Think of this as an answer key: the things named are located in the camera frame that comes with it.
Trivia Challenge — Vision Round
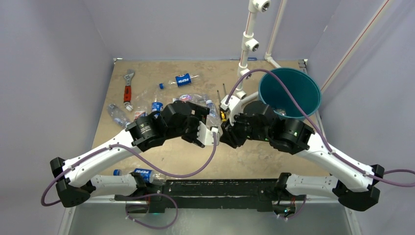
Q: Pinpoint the small clear bottle far left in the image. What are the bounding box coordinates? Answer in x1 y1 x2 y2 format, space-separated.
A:
107 104 131 128

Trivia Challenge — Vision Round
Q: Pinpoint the teal plastic bin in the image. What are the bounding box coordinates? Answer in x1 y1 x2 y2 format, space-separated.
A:
258 68 322 120

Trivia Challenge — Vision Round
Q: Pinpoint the left yellow-black screwdriver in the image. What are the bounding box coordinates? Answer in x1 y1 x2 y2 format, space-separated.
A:
217 90 227 122

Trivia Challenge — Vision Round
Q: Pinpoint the red handled adjustable wrench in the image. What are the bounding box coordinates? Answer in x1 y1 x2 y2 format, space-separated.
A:
123 69 135 112

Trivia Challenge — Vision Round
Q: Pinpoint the Pepsi bottle near base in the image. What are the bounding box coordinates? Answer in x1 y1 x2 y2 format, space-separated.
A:
132 168 166 186

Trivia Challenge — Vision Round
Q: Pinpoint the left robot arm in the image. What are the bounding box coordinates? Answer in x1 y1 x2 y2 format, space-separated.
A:
50 101 219 208

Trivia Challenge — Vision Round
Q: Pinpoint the clear bottle blue-orange label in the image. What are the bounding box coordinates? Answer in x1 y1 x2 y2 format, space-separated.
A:
134 98 149 120

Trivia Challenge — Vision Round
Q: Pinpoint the Pepsi bottle blue cap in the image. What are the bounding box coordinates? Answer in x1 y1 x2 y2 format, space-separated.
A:
151 90 164 118

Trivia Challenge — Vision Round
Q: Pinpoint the Pepsi bottle at back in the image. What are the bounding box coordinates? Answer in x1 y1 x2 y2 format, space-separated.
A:
158 73 200 90

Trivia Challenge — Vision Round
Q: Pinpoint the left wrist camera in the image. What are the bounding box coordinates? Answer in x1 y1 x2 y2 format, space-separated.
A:
197 121 220 146

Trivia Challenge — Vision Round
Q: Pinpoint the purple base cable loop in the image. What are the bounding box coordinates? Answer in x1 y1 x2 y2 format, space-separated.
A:
124 192 179 230

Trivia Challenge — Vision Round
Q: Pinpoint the clear bottle light-blue cap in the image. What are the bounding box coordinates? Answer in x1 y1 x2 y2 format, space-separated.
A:
206 99 223 134

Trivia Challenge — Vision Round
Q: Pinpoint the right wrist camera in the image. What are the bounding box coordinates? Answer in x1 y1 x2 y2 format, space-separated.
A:
220 95 243 126

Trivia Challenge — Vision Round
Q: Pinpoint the white pipe on wall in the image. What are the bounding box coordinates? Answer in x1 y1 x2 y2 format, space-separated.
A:
264 0 287 68

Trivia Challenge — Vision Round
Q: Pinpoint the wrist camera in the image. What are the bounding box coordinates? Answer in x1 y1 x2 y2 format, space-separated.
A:
220 95 243 126
197 121 220 146

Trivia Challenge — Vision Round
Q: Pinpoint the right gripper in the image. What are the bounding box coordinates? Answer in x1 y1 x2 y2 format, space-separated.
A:
220 108 271 147

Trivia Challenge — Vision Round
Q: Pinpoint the clear bottle red logo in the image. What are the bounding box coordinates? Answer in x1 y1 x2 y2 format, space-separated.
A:
172 93 209 106

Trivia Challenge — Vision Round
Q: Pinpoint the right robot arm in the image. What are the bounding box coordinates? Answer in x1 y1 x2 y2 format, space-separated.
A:
220 98 385 212

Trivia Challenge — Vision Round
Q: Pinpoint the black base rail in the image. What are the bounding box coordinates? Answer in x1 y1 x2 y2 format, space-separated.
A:
115 179 293 213

